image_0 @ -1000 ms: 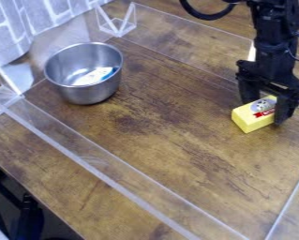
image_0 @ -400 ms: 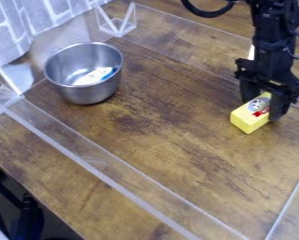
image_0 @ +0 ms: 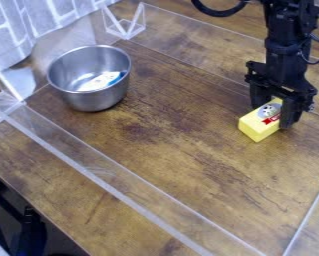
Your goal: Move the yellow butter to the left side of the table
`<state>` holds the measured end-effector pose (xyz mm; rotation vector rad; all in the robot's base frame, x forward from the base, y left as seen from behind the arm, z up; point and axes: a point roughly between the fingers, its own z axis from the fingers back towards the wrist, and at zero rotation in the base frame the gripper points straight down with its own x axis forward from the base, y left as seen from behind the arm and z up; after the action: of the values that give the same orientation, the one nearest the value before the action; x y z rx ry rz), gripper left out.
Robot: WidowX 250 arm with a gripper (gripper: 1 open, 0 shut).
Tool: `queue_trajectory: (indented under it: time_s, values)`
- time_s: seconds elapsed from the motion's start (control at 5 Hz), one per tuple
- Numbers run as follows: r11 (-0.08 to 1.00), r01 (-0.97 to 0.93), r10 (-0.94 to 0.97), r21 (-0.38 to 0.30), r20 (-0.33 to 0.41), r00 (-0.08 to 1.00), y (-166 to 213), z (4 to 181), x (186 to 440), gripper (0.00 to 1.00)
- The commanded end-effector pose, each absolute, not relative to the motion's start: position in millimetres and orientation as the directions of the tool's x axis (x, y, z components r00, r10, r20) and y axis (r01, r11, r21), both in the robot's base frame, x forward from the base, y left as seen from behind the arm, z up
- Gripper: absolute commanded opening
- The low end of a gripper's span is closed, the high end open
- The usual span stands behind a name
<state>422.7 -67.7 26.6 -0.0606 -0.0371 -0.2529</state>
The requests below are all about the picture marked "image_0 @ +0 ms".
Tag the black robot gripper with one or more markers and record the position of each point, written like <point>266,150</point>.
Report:
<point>281,77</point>

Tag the yellow butter block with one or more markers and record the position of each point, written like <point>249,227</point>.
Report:
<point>261,122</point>

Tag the stainless steel bowl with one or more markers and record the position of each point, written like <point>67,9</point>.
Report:
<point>91,77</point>

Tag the clear acrylic front barrier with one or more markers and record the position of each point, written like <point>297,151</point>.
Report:
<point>182,222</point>

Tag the grey brick pattern cloth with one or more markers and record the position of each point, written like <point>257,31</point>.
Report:
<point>28,19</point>

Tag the clear acrylic triangular bracket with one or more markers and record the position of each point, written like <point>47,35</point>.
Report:
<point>123,28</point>

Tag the clear acrylic left bracket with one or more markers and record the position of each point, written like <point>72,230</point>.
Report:
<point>8,104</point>

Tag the black table leg frame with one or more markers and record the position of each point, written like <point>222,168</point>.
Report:
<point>29,243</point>

